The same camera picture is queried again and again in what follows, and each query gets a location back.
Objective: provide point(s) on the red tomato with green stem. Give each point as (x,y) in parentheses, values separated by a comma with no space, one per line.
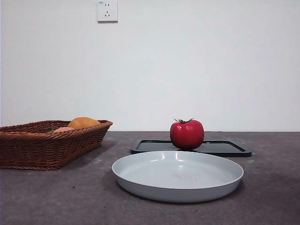
(187,137)

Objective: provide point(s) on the pink peach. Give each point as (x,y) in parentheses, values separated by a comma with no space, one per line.
(62,129)

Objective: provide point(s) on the grey round plate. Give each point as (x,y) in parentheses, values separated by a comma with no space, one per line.
(175,178)

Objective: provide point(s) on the brown wicker basket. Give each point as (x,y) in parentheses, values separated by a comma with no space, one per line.
(47,150)

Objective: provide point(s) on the dark rectangular tray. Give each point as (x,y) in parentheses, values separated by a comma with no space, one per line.
(222,148)

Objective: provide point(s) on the white wall socket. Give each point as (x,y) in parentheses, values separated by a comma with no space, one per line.
(107,11)

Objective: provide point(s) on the orange round fruit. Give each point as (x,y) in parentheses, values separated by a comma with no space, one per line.
(83,122)

